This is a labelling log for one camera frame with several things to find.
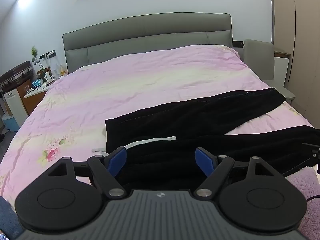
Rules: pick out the blue denim cloth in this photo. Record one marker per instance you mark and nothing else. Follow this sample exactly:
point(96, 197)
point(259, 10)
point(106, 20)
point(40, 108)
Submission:
point(8, 217)

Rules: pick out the beige wardrobe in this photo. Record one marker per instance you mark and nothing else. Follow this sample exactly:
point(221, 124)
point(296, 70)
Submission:
point(303, 42)

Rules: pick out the brown wooden nightstand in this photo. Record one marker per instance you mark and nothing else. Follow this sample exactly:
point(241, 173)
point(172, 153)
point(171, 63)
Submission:
point(35, 98)

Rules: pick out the small green potted plant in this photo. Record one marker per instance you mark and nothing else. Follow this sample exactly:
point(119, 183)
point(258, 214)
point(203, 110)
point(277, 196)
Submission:
point(34, 53)

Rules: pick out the black pants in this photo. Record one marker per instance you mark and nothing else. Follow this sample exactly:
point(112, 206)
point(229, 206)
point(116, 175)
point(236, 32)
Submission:
point(200, 110)

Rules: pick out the white nightstand with wooden top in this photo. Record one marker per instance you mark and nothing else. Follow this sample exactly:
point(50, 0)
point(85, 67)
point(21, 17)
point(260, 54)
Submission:
point(282, 67)

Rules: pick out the grey upholstered chair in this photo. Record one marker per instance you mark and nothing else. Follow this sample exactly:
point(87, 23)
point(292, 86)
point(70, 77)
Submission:
point(260, 60)

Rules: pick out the pink floral blanket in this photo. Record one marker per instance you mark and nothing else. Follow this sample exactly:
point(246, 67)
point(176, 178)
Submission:
point(150, 75)

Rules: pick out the blue bin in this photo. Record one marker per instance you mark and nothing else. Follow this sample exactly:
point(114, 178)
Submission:
point(10, 123)

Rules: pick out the white box appliance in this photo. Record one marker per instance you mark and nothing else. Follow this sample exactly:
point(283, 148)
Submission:
point(15, 106)

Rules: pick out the fluffy purple cloth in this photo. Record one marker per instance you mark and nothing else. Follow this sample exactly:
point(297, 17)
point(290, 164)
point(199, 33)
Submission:
point(307, 220)

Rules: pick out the grey upholstered headboard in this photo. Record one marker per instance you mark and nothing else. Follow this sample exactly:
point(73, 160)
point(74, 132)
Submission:
point(140, 35)

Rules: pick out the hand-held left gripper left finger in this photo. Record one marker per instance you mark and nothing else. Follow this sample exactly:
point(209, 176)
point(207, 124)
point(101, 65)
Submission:
point(117, 161)

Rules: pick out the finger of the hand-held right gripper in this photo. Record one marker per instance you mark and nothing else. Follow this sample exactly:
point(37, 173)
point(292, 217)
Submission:
point(313, 152)

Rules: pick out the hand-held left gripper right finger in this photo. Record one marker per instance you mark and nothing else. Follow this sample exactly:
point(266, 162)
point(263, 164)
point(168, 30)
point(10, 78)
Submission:
point(204, 161)

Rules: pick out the dark suitcase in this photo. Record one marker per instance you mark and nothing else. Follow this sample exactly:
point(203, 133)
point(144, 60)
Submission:
point(15, 76)

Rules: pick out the teal box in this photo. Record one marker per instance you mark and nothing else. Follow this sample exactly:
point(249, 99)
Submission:
point(38, 83)

